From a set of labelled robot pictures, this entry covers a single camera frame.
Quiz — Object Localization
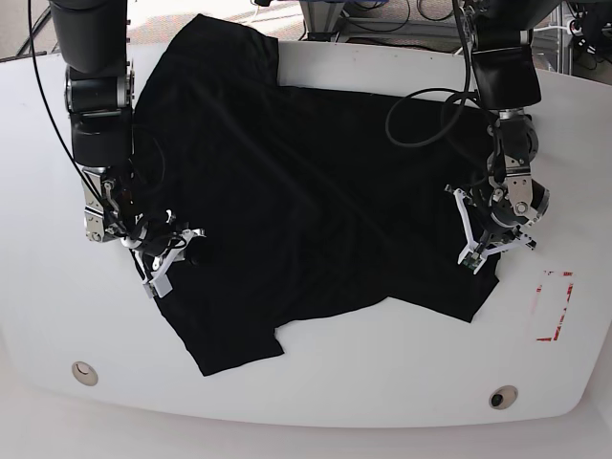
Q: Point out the table grommet hole right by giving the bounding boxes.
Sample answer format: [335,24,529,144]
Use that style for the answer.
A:
[489,385,518,410]

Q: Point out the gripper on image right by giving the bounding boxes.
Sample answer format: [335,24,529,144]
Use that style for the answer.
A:
[445,184,539,261]

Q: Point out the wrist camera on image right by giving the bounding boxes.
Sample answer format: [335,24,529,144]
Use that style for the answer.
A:
[458,248,487,274]

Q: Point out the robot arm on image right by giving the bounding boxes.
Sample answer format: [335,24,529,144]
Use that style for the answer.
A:
[453,1,556,272]

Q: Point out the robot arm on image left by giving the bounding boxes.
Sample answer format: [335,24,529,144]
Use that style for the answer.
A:
[49,1,205,298]

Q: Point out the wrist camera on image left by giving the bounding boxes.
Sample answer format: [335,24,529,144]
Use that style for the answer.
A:
[142,273,172,298]

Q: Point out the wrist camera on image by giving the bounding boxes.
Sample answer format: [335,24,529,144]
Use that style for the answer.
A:
[458,248,487,274]
[142,273,172,298]

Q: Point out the black t-shirt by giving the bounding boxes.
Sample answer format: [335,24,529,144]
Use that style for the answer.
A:
[132,15,498,376]

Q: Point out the red tape rectangle marking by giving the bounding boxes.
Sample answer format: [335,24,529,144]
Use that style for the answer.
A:
[530,271,575,342]

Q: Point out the white table grommet left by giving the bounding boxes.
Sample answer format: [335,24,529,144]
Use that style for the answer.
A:
[71,361,98,387]

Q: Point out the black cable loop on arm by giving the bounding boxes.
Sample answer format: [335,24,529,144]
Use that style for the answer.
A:
[384,0,498,149]

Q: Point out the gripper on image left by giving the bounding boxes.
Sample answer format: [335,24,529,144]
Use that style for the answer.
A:
[121,209,206,285]

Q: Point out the aluminium frame rail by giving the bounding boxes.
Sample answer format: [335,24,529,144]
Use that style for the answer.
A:
[298,1,575,75]

